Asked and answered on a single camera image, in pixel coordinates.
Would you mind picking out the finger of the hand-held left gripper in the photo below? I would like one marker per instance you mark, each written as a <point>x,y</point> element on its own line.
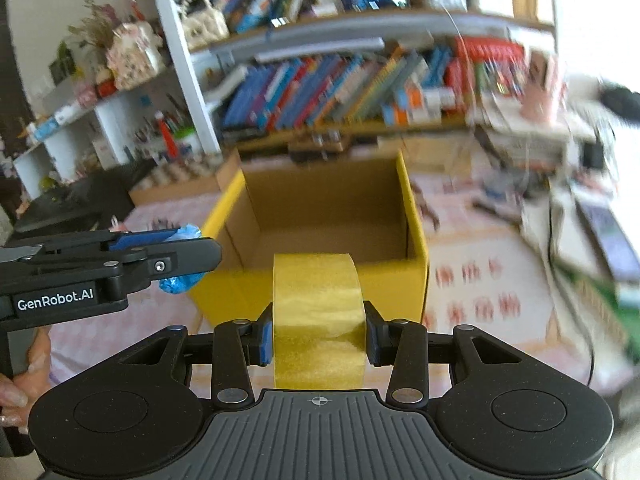
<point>140,240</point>
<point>190,255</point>

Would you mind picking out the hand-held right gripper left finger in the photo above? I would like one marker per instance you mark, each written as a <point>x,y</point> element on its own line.
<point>265,342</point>

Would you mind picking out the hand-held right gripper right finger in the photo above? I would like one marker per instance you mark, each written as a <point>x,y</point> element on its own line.
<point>375,345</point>

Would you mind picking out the blue wrapper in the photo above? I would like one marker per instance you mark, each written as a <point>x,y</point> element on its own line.
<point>175,284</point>

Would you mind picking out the yellow tape roll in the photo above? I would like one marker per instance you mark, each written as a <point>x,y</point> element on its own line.
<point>317,310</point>

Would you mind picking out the yellow cardboard box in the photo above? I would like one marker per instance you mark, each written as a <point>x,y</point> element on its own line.
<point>395,285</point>

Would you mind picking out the pink checked desktop tablecloth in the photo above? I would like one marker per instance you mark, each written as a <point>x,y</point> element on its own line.
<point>475,270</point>

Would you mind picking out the person's left hand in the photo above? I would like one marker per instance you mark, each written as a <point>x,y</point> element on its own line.
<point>15,395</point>

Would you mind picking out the wooden chessboard box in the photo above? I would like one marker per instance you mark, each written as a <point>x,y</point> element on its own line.
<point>170,182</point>

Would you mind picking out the black electronic keyboard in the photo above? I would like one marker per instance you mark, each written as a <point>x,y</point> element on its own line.
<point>65,205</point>

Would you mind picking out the orange bottle with white cap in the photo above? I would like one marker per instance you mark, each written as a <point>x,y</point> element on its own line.
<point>166,135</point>

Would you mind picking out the white jar with green lid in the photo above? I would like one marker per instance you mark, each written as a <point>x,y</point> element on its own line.
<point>187,142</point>

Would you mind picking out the blue tissue pack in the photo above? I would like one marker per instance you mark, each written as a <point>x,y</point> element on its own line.
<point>47,127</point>

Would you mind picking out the dark hand tool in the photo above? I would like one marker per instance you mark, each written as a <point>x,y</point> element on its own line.
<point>427,207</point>

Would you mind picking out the wooden stand with metal caps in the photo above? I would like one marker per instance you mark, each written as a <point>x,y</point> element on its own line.
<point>317,145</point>

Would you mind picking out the pink figure decoration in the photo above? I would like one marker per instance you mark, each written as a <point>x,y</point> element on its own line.
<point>132,57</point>

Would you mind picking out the white bookshelf unit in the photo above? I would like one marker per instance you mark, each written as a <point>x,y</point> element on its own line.
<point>180,60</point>

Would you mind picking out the dark wooden door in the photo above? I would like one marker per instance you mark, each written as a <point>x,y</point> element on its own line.
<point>12,85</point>

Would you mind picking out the row of leaning books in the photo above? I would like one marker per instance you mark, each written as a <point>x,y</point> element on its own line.
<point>325,90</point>

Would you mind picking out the dried flower bunch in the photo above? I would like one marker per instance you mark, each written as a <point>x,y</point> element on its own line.
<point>92,22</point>

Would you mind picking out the white quilted handbag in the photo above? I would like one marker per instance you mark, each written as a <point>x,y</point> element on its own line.
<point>205,22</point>

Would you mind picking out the orange and white box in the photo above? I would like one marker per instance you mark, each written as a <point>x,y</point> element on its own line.
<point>430,102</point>
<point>398,115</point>

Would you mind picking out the stack of flat books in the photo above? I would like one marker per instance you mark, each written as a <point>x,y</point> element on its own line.
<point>530,140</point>

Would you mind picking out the dark flat device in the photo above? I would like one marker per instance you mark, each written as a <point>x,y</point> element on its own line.
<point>607,232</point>

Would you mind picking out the pink container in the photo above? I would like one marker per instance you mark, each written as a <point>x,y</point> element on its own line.
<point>542,90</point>

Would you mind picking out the black blurred object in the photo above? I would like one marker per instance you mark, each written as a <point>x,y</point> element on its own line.
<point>620,102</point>

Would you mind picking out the dark photo frame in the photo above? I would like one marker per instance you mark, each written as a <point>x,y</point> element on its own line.
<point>62,62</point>

